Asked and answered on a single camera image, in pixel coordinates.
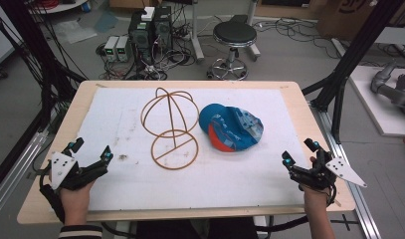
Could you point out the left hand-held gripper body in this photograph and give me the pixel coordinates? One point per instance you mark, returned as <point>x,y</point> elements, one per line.
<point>62,167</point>

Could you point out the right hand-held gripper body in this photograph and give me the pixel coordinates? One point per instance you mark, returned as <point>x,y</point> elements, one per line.
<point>342,169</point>

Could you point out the blue and orange cap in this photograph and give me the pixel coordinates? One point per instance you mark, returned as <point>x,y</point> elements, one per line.
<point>233,127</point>

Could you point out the person's left hand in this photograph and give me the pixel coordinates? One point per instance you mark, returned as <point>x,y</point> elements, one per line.
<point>75,202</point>

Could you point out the person's right hand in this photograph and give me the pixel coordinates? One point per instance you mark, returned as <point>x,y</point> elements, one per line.
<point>316,200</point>

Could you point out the white table mat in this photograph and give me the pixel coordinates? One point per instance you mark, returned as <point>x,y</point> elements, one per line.
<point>123,186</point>

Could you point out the white board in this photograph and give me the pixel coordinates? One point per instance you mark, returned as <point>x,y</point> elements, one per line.
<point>375,109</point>

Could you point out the grey bench power supply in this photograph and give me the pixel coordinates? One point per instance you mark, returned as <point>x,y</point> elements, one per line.
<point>111,48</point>
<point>123,49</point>

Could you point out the clear plastic sheet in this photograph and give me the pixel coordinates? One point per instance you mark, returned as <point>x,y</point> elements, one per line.
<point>74,31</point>

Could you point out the person's dark trousers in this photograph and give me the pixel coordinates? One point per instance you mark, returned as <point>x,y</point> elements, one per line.
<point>196,230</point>

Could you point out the black computer tower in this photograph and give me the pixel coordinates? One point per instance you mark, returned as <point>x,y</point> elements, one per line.
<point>162,30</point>
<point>140,40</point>

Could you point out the cardboard box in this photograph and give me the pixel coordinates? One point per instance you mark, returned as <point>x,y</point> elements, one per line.
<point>342,16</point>

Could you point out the black round stool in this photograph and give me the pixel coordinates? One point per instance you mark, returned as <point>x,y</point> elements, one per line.
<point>235,33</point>

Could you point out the blue tape roll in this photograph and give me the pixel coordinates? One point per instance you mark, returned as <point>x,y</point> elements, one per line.
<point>86,6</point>

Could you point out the white round table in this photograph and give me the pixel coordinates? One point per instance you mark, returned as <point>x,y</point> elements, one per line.
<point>57,6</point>

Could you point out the white box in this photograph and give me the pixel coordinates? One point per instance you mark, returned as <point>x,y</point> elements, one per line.
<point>148,14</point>

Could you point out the white desk leg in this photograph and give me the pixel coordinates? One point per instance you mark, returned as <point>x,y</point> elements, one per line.
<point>197,36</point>

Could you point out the aluminium rail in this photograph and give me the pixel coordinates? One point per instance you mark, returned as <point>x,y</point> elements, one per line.
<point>356,199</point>
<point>14,169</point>

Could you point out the black metal frame post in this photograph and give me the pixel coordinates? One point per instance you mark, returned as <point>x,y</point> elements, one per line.
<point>27,43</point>
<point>352,56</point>

